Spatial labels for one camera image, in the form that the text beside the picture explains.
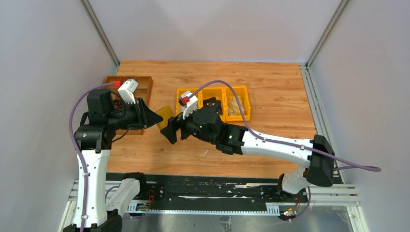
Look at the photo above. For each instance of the right yellow bin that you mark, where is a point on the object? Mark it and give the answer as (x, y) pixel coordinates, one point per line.
(241, 92)

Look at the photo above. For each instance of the middle yellow bin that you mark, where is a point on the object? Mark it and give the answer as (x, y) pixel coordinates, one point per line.
(220, 94)

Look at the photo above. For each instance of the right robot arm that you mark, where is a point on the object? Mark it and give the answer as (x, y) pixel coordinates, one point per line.
(314, 157)

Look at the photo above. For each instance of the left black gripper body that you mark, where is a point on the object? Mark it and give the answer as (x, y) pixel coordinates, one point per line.
(140, 113)

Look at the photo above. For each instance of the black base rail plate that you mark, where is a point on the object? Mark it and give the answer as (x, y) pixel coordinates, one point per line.
(211, 193)

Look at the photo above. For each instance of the black card holders pile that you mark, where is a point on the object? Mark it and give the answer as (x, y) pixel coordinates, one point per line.
(213, 103)

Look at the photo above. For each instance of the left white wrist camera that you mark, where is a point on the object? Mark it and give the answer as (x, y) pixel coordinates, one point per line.
(127, 89)

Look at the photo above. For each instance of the yellow bin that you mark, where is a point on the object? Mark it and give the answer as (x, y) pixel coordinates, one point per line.
(199, 95)
(241, 92)
(220, 94)

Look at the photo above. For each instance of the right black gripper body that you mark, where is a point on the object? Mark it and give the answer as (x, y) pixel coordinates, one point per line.
(181, 128)

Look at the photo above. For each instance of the wooden compartment tray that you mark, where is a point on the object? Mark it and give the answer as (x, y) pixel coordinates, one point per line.
(143, 90)

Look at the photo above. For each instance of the left yellow bin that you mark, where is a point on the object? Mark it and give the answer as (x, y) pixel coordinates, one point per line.
(199, 95)

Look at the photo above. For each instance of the tan cards pile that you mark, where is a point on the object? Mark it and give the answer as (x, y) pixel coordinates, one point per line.
(234, 106)

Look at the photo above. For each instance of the yellow leather card holder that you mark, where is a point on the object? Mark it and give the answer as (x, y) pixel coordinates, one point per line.
(166, 113)

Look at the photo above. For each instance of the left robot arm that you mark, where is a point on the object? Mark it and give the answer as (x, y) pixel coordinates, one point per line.
(93, 142)

